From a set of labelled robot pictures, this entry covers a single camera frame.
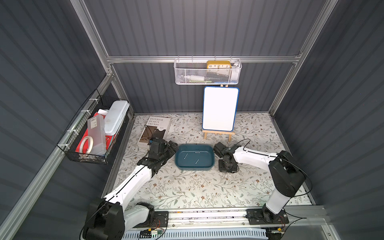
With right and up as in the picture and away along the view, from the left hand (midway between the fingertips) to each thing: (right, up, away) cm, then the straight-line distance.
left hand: (174, 148), depth 84 cm
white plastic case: (-30, +19, -9) cm, 36 cm away
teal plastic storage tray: (+11, -7, +13) cm, 19 cm away
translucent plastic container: (-34, +10, -16) cm, 39 cm away
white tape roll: (-33, +6, -21) cm, 40 cm away
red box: (-29, +6, -15) cm, 33 cm away
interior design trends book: (-19, +14, +25) cm, 34 cm away
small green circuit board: (-5, -37, -15) cm, 40 cm away
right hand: (+31, -13, +5) cm, 34 cm away
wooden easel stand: (+29, +8, +18) cm, 35 cm away
